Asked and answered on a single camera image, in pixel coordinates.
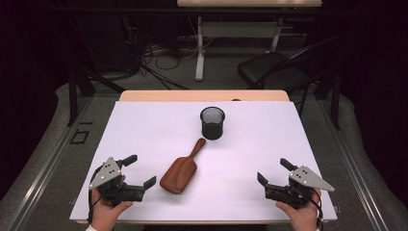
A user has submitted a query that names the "white table mat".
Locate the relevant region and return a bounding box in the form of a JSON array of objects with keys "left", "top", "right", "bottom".
[{"left": 69, "top": 100, "right": 339, "bottom": 222}]

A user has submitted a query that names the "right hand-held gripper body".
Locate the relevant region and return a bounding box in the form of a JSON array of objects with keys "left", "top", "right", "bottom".
[{"left": 265, "top": 165, "right": 336, "bottom": 210}]

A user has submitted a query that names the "black mesh pen holder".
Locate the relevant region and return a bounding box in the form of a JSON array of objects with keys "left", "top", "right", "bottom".
[{"left": 199, "top": 106, "right": 226, "bottom": 141}]

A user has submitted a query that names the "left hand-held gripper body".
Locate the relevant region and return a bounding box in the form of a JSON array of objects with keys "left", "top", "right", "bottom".
[{"left": 89, "top": 156, "right": 147, "bottom": 207}]

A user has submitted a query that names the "brown wooden hairbrush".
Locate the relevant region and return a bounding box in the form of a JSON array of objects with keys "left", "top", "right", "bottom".
[{"left": 159, "top": 138, "right": 207, "bottom": 195}]

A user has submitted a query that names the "metal floor rail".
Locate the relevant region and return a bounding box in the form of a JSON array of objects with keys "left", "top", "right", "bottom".
[
  {"left": 316, "top": 95, "right": 391, "bottom": 231},
  {"left": 4, "top": 95, "right": 94, "bottom": 231}
]

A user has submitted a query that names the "white-legged desk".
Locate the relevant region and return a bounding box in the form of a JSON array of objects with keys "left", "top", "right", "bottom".
[{"left": 176, "top": 0, "right": 323, "bottom": 82}]

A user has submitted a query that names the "bundle of floor cables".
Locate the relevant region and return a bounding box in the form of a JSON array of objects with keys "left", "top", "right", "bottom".
[{"left": 126, "top": 15, "right": 213, "bottom": 90}]

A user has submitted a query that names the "person's left hand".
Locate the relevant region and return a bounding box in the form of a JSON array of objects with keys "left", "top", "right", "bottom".
[{"left": 90, "top": 187, "right": 134, "bottom": 231}]

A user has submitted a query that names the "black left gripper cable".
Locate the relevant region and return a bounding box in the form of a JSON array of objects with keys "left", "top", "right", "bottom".
[{"left": 87, "top": 167, "right": 105, "bottom": 225}]

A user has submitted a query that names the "black metal stand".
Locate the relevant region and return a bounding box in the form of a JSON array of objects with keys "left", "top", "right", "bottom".
[
  {"left": 65, "top": 18, "right": 126, "bottom": 128},
  {"left": 314, "top": 71, "right": 342, "bottom": 131}
]

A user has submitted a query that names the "person's right hand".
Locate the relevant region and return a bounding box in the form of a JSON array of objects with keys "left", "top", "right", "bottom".
[{"left": 275, "top": 188, "right": 322, "bottom": 231}]

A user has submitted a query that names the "black folding chair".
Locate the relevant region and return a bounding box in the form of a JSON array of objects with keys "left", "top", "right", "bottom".
[{"left": 237, "top": 36, "right": 342, "bottom": 118}]

